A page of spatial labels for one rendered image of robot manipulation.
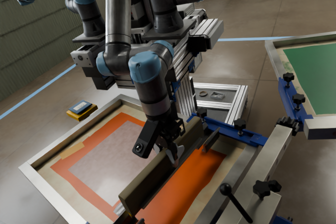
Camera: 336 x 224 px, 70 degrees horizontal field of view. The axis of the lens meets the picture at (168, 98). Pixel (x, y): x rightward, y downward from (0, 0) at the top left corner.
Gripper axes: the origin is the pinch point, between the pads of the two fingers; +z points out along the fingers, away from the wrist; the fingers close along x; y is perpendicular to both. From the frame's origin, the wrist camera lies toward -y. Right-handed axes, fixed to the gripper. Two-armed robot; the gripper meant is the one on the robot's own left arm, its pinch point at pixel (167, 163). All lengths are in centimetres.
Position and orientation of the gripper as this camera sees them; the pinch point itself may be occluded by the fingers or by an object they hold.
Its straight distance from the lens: 77.4
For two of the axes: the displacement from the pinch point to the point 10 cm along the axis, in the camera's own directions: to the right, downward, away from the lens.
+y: 6.3, -5.4, 5.6
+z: 2.1, 8.1, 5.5
